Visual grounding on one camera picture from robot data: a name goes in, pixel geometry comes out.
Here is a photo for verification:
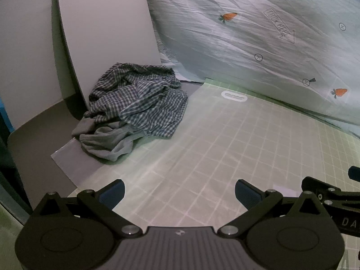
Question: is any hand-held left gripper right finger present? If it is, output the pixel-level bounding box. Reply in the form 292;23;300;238
218;179;328;237

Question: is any blue board edge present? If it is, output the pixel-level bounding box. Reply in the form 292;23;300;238
0;97;13;135

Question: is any green grid cutting mat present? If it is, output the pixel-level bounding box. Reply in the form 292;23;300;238
67;79;360;270

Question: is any dark checked shirt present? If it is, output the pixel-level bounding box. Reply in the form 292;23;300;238
84;62;182;126

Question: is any carrot print bed sheet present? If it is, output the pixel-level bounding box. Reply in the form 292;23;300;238
142;0;360;138

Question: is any white leaning board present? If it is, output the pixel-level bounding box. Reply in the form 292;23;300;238
55;0;162;110

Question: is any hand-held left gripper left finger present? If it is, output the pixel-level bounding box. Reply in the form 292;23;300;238
29;179;141;237

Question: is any grey crumpled garment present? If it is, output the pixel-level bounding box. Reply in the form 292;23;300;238
72;117;147;162

